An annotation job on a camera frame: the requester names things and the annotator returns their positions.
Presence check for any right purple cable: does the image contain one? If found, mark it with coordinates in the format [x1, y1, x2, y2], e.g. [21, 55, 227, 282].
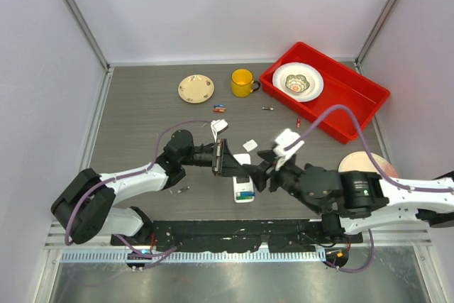
[283, 104, 454, 274]

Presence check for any cream floral plate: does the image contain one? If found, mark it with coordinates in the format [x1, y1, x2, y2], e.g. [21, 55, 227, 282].
[177, 75, 215, 104]

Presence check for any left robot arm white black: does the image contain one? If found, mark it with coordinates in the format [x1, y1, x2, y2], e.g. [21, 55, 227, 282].
[50, 130, 248, 246]

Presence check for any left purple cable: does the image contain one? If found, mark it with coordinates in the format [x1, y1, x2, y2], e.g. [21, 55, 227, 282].
[63, 119, 214, 270]

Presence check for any slotted cable duct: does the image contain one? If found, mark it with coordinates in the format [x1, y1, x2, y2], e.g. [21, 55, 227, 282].
[60, 248, 326, 265]

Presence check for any white battery cover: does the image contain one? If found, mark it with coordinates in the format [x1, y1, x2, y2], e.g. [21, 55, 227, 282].
[243, 139, 258, 153]

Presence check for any purple cable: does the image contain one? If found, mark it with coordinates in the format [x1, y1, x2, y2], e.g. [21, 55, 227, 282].
[283, 104, 454, 274]
[63, 119, 214, 270]

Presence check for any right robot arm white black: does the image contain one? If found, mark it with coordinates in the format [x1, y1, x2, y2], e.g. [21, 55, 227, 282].
[242, 150, 453, 243]

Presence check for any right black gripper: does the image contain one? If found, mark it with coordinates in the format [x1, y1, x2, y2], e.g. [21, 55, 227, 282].
[242, 148, 326, 215]

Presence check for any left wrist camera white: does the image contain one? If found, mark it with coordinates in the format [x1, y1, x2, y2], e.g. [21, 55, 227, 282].
[210, 119, 228, 142]

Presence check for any small patterned bowl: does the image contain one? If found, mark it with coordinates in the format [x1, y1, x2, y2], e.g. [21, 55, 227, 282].
[284, 75, 310, 94]

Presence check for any red plastic bin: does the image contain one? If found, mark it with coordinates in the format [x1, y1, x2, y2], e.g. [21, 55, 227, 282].
[260, 42, 390, 128]

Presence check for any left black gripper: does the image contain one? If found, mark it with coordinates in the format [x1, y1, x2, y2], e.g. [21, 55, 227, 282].
[180, 139, 248, 177]

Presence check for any yellow mug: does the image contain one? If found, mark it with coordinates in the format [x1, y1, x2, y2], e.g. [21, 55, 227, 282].
[231, 69, 261, 97]

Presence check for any white remote control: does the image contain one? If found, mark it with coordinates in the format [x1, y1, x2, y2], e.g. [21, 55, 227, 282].
[233, 153, 255, 204]

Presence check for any pink rimmed plate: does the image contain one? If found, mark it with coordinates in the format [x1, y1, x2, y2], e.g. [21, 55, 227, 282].
[338, 151, 398, 177]

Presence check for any white plate in bin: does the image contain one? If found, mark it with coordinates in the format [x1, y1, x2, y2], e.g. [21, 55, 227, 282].
[272, 62, 324, 102]

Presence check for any black battery bottom left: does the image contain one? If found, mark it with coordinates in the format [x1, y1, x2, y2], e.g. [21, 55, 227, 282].
[177, 186, 190, 194]

